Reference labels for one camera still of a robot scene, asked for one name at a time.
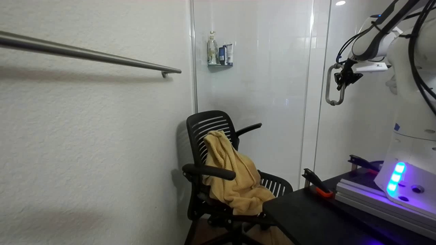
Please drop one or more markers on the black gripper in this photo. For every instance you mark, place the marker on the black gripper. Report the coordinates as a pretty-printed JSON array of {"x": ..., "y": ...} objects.
[{"x": 351, "y": 72}]

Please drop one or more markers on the white cabinet door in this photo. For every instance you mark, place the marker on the white cabinet door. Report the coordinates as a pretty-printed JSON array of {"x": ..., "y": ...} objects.
[{"x": 358, "y": 136}]

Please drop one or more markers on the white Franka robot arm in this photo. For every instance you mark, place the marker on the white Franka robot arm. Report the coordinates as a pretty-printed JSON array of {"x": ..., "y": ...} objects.
[{"x": 410, "y": 136}]

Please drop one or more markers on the fixed glass shower panel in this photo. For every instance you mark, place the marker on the fixed glass shower panel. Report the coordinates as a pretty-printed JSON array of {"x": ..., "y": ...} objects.
[{"x": 253, "y": 90}]

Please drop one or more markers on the small glass shower shelf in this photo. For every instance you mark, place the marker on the small glass shower shelf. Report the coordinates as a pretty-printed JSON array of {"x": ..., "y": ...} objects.
[{"x": 220, "y": 64}]

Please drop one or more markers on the black purple clamp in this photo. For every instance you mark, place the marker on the black purple clamp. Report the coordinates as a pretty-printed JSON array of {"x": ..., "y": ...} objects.
[{"x": 362, "y": 162}]

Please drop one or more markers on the black orange clamp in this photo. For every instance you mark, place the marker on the black orange clamp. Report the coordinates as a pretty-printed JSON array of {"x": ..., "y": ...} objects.
[{"x": 317, "y": 184}]

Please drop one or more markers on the white toiletry tube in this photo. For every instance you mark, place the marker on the white toiletry tube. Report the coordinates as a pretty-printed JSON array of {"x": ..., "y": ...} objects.
[{"x": 228, "y": 53}]

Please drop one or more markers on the blue toiletry box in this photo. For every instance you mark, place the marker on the blue toiletry box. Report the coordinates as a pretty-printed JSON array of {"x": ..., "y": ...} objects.
[{"x": 220, "y": 55}]

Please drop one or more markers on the black mesh office chair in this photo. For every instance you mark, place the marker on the black mesh office chair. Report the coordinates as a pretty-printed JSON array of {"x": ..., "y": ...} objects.
[{"x": 211, "y": 123}]

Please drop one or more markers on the yellow towel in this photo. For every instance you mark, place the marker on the yellow towel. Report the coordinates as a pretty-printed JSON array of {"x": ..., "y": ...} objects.
[{"x": 232, "y": 175}]

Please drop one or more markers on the metal towel bar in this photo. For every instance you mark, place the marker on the metal towel bar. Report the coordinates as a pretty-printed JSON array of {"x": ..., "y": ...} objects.
[{"x": 89, "y": 53}]

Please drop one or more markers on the aluminium mounting rail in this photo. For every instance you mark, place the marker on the aluminium mounting rail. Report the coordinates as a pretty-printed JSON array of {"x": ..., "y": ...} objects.
[{"x": 376, "y": 199}]

